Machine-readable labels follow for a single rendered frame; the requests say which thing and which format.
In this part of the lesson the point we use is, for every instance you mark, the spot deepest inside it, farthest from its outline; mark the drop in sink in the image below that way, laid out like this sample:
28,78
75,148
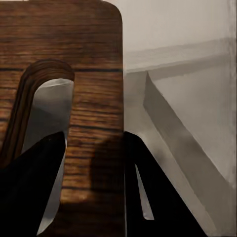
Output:
185,112

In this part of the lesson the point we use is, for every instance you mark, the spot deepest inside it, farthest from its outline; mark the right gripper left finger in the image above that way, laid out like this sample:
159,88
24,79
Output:
26,185

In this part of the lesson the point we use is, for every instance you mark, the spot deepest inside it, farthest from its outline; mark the cutting board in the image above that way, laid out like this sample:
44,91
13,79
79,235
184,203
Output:
79,40

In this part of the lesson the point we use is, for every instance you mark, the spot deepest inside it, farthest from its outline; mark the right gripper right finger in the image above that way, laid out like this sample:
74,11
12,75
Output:
172,218

